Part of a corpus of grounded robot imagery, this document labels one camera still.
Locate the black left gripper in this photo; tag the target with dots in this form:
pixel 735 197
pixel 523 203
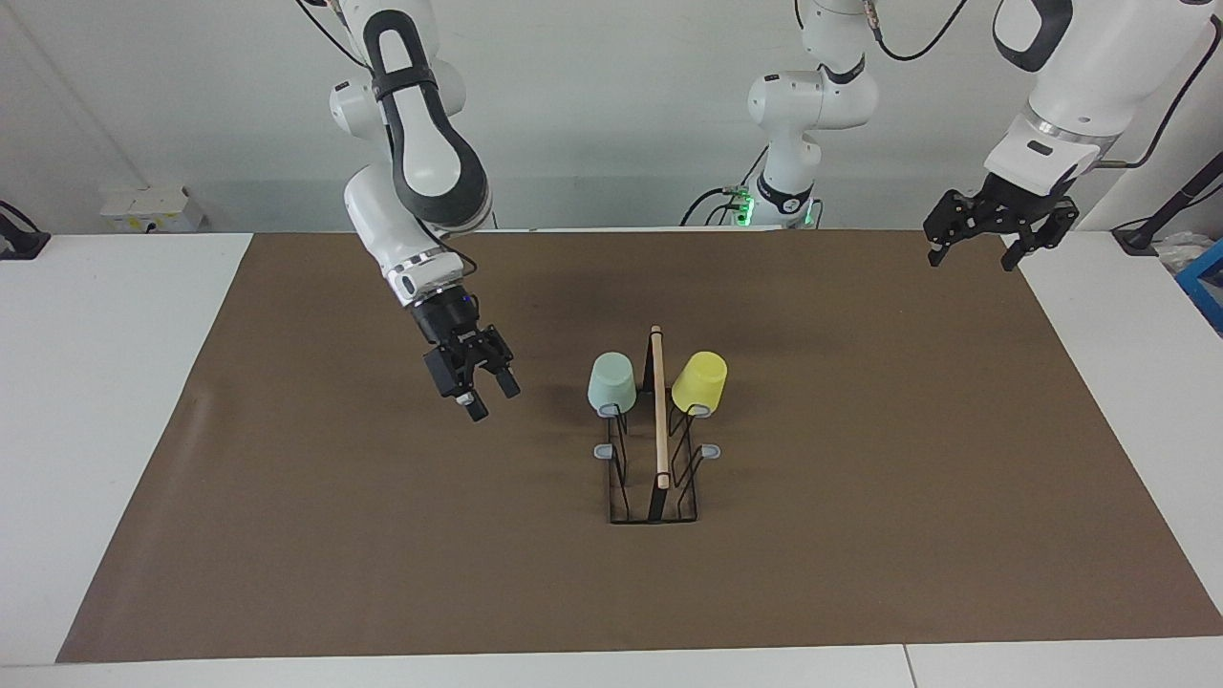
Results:
pixel 1013 210

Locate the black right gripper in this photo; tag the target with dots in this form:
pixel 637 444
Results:
pixel 444 320

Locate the light green plastic cup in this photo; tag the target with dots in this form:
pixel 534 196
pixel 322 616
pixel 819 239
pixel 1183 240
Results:
pixel 611 382

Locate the yellow plastic cup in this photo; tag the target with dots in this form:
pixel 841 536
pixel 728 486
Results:
pixel 699 380

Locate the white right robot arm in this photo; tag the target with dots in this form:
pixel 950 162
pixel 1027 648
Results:
pixel 420 153

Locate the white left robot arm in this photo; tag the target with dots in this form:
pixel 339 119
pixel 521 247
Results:
pixel 1089 76

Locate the black stand pole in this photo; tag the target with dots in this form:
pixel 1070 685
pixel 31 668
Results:
pixel 1170 210

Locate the brown table mat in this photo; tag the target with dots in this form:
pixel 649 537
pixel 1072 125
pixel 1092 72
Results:
pixel 478 573

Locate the blue box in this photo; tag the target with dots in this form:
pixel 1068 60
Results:
pixel 1206 287

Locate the white wall socket box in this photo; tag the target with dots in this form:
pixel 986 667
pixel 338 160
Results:
pixel 148 208

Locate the black clamp mount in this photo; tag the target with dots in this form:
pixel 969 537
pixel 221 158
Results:
pixel 19 239

